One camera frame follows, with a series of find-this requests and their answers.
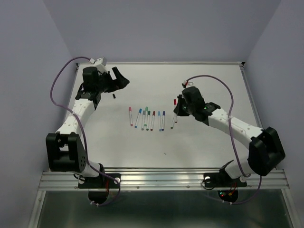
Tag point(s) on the dark green capped marker pen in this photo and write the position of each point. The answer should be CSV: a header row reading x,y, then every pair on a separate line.
x,y
148,120

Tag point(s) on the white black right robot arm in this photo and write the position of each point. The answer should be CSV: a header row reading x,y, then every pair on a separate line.
x,y
265,150

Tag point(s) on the aluminium rail frame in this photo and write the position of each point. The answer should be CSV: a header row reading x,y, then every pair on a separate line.
x,y
161,172

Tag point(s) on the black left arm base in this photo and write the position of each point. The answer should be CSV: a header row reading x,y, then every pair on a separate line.
x,y
101,191

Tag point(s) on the light blue capped marker pen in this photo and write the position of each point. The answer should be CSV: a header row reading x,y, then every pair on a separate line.
x,y
159,121

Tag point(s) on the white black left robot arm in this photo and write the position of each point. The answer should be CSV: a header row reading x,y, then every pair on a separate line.
x,y
67,148

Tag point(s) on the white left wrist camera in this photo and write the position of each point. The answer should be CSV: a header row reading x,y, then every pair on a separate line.
x,y
100,64

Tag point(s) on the purple capped marker pen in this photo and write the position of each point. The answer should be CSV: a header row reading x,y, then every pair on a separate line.
x,y
163,121

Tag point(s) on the light green capped marker pen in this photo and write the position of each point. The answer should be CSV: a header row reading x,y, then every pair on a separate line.
x,y
146,117

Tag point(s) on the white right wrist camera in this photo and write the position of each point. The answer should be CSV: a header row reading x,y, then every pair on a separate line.
x,y
186,84

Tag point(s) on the grey capped marker pen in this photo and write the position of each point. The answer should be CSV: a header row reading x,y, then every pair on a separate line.
x,y
143,120

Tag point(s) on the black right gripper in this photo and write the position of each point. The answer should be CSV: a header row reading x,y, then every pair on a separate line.
x,y
177,109

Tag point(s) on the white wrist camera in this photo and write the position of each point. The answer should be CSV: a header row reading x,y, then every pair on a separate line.
x,y
186,84
100,64

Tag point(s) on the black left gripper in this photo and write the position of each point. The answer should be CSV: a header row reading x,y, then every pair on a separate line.
x,y
119,83

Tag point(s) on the red marker pen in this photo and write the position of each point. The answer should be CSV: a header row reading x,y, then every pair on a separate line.
x,y
176,116

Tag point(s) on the pink capped marker pen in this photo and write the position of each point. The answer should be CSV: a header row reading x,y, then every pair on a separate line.
x,y
130,116

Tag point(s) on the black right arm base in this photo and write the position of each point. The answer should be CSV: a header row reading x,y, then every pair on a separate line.
x,y
227,187

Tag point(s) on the brown capped marker pen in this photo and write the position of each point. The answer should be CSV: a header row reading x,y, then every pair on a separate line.
x,y
152,121

